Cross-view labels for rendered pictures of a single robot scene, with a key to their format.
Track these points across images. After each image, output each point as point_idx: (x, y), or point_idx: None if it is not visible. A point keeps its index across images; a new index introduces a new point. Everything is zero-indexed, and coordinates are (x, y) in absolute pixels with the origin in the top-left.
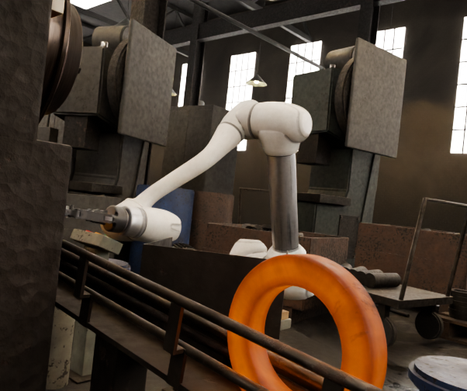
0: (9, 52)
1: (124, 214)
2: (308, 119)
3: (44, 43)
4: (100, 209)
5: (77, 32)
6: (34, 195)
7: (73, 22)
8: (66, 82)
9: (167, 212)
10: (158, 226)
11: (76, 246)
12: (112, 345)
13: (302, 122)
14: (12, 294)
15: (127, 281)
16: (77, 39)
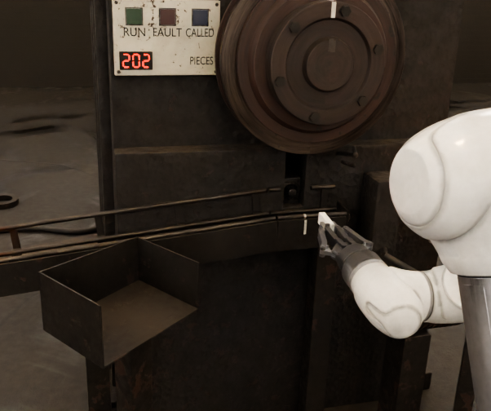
0: (110, 102)
1: (343, 257)
2: (415, 173)
3: (111, 95)
4: (351, 243)
5: (272, 46)
6: (114, 178)
7: (275, 35)
8: (275, 96)
9: (378, 285)
10: (355, 293)
11: (107, 210)
12: None
13: (391, 178)
14: (116, 225)
15: (101, 243)
16: (269, 54)
